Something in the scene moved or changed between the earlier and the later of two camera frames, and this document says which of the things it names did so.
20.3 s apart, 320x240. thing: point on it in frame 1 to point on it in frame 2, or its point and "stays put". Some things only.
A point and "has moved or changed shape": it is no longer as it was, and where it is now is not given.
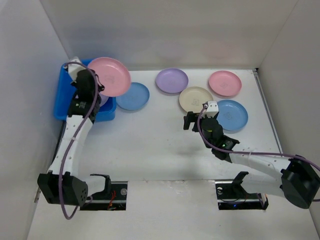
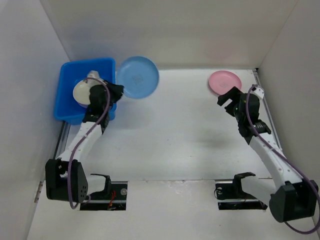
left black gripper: x=75 y=84 to x=117 y=89
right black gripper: x=194 y=120 to x=231 y=100
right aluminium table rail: x=256 y=73 stays put
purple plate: x=172 y=80 has moved or changed shape
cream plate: x=192 y=98 has moved or changed shape
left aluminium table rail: x=60 y=138 stays put
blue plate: x=232 y=116 to x=139 y=76
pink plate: x=225 y=83 stays put
